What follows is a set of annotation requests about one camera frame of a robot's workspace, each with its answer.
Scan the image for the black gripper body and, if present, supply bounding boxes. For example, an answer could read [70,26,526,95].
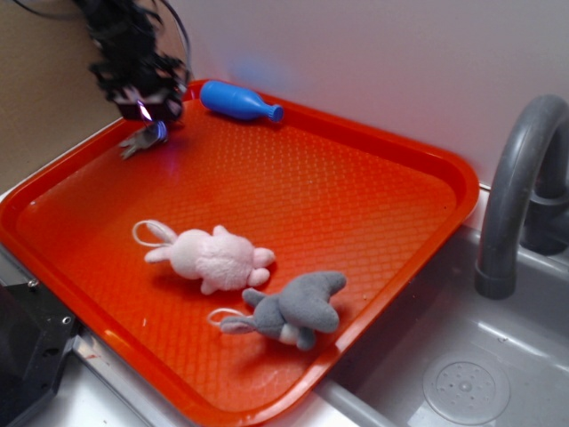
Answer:
[106,77,187,121]

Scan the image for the silver key bunch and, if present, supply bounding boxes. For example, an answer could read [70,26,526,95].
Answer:
[119,122,168,160]

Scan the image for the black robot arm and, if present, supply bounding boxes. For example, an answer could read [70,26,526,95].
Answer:
[75,1,191,122]

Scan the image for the blue plastic bottle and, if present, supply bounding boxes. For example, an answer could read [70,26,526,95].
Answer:
[199,80,284,123]

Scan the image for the pink plush bunny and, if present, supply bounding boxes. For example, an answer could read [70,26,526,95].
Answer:
[132,220,276,295]

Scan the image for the red plastic tray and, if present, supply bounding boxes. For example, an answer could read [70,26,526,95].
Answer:
[1,82,478,426]

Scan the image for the grey plush bunny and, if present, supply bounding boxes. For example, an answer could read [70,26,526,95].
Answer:
[207,270,347,351]

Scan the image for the grey toy sink basin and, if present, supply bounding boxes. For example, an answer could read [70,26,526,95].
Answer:
[317,228,568,426]

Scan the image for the grey toy faucet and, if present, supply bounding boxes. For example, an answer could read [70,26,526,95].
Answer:
[475,94,568,300]

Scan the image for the black octagonal mount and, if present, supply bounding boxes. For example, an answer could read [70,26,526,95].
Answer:
[1,284,77,426]

